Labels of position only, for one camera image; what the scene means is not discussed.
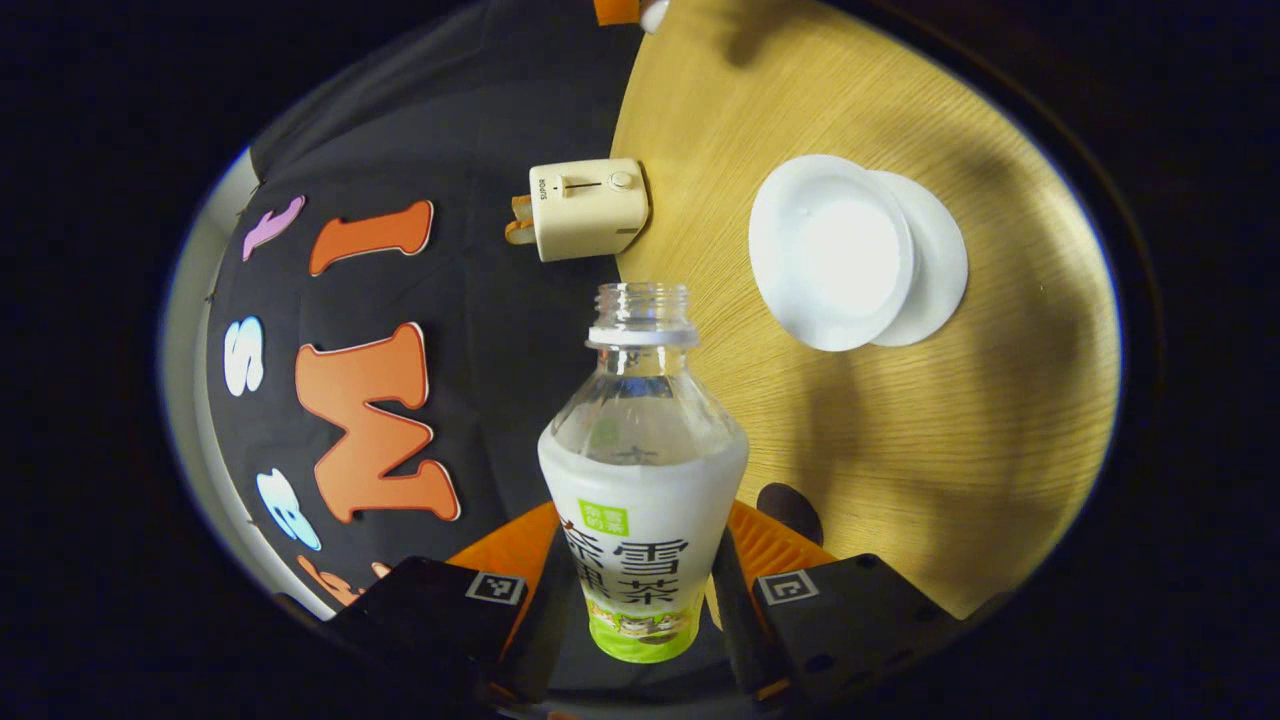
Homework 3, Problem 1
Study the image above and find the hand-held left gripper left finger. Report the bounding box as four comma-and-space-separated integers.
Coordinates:
330, 500, 581, 701

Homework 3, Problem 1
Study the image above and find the white saucer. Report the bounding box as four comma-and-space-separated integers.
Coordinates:
870, 170, 970, 348

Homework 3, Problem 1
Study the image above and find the dark round coaster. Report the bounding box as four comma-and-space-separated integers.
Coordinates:
757, 483, 824, 546

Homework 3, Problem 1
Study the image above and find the white teacup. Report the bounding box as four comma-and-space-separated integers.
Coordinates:
748, 154, 919, 352

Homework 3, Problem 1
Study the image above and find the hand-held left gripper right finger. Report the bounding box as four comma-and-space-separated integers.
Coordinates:
705, 500, 966, 701

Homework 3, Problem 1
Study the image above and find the black backdrop cloth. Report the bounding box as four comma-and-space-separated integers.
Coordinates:
205, 0, 651, 613

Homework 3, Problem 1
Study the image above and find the cream toaster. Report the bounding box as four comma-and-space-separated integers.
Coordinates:
528, 158, 651, 263

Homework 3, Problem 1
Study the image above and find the clear water bottle green label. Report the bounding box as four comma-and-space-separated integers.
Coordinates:
537, 282, 751, 664

